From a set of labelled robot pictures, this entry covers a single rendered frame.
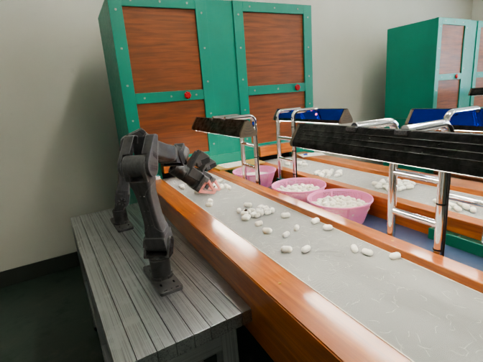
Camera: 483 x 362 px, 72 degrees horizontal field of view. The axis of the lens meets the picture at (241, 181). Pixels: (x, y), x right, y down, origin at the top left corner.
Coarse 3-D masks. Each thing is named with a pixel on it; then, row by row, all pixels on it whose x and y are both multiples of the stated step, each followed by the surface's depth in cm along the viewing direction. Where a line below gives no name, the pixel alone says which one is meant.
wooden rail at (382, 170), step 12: (300, 156) 238; (312, 156) 231; (324, 156) 228; (348, 168) 198; (360, 168) 190; (372, 168) 184; (384, 168) 182; (456, 180) 150; (468, 180) 149; (468, 192) 139; (480, 192) 135
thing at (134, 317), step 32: (96, 224) 158; (96, 256) 124; (128, 256) 122; (192, 256) 118; (96, 288) 102; (128, 288) 101; (192, 288) 98; (224, 288) 97; (128, 320) 86; (160, 320) 85; (192, 320) 84; (224, 320) 83; (128, 352) 75; (160, 352) 75
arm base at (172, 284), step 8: (152, 264) 101; (160, 264) 100; (168, 264) 102; (152, 272) 102; (160, 272) 101; (168, 272) 103; (152, 280) 102; (160, 280) 101; (168, 280) 102; (176, 280) 101; (160, 288) 98; (168, 288) 97; (176, 288) 97
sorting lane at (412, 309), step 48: (192, 192) 173; (240, 192) 166; (288, 240) 109; (336, 240) 106; (336, 288) 81; (384, 288) 79; (432, 288) 78; (384, 336) 64; (432, 336) 63; (480, 336) 62
